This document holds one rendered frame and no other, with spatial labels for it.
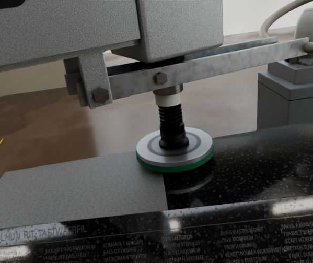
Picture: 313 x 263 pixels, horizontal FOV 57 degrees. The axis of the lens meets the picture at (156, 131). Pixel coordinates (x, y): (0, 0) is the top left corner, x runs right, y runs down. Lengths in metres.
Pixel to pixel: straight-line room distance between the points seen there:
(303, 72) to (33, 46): 1.37
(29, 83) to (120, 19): 5.38
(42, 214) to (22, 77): 5.26
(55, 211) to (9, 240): 0.11
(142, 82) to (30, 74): 5.26
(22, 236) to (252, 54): 0.71
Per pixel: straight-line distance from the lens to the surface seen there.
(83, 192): 0.76
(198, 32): 0.64
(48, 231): 0.71
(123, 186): 0.75
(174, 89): 0.71
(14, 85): 6.01
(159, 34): 0.59
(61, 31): 0.54
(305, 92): 1.64
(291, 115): 1.65
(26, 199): 0.82
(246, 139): 0.91
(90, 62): 0.57
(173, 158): 0.73
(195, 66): 0.71
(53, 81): 5.78
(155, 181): 0.74
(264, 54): 0.86
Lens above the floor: 1.29
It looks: 25 degrees down
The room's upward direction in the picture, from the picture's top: 8 degrees counter-clockwise
